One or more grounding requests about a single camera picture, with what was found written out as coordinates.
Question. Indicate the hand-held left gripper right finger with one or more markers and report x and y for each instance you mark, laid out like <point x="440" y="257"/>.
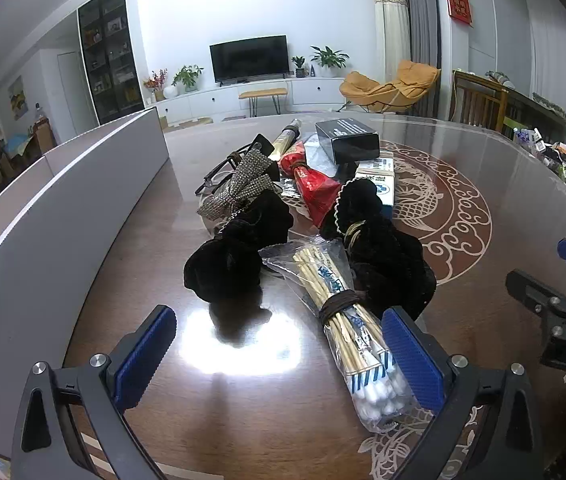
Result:
<point x="413" y="360"/>

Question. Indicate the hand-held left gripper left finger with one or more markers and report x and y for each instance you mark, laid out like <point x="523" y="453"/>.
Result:
<point x="143" y="355"/>

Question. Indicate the bag of cotton swabs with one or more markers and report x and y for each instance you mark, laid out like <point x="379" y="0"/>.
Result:
<point x="358" y="345"/>

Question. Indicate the red cosmetic tube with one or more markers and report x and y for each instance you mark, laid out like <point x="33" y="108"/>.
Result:
<point x="313" y="185"/>

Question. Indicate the rhinestone bow hair clip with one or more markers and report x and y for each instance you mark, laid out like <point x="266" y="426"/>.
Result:
<point x="243" y="180"/>

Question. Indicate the black scrunchie with gold band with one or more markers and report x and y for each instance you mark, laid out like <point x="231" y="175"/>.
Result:
<point x="388" y="255"/>

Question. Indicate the black velvet scrunchie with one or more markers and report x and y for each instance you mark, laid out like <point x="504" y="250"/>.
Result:
<point x="233" y="260"/>

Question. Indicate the grey partition board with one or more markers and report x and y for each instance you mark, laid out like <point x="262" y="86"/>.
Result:
<point x="63" y="210"/>

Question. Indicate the wooden dining chair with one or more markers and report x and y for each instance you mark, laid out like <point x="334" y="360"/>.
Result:
<point x="478" y="102"/>

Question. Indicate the white and blue box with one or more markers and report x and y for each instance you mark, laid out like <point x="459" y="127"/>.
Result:
<point x="380" y="180"/>

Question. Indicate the clear plastic bag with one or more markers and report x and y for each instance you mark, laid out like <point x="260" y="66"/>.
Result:
<point x="320" y="160"/>

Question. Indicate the black cardboard box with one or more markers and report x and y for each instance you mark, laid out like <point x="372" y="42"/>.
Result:
<point x="350" y="145"/>

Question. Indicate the yellow lounge chair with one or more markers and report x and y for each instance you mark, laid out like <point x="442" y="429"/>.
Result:
<point x="388" y="87"/>

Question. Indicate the gold cosmetic tube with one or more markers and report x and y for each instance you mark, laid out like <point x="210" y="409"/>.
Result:
<point x="283" y="142"/>

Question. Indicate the white television cabinet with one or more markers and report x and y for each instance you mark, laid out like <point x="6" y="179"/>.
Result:
<point x="213" y="100"/>

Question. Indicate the white door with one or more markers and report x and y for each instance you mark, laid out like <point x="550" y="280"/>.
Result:
<point x="70" y="95"/>

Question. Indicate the bushy green potted plant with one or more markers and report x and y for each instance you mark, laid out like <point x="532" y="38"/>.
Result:
<point x="188" y="77"/>

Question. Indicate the wooden bench with metal legs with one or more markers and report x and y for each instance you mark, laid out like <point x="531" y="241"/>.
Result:
<point x="263" y="93"/>

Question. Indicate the grey curtain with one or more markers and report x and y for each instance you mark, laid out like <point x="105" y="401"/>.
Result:
<point x="420" y="10"/>

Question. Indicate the standing air conditioner with cover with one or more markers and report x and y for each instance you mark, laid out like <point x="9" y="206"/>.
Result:
<point x="392" y="30"/>

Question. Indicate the black glass display cabinet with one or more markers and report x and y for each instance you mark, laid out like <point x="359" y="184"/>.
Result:
<point x="110" y="60"/>

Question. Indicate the broad leaf potted plant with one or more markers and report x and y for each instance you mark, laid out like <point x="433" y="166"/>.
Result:
<point x="330" y="59"/>

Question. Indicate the small potted plant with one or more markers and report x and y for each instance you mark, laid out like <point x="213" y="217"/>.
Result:
<point x="299" y="66"/>

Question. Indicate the flat screen television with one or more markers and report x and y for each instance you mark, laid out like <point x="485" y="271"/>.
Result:
<point x="248" y="57"/>

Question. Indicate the black frame eyeglasses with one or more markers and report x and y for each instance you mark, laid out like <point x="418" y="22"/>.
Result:
<point x="211" y="176"/>

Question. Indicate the red wall hanging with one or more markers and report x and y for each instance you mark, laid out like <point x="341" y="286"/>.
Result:
<point x="459" y="5"/>

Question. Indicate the framed wall picture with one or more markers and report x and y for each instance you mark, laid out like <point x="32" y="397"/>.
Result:
<point x="18" y="97"/>

